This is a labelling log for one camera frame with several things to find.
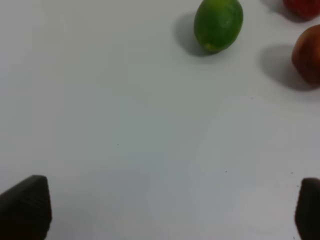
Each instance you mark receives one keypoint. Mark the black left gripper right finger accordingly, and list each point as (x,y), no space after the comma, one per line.
(307,213)

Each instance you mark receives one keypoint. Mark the green lime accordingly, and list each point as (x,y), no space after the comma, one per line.
(217,24)

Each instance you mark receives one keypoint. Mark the red apple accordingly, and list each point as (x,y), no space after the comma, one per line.
(306,56)

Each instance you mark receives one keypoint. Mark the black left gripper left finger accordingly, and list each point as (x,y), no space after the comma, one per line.
(25,210)

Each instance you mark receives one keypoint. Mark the red bell pepper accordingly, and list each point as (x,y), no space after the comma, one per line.
(305,9)

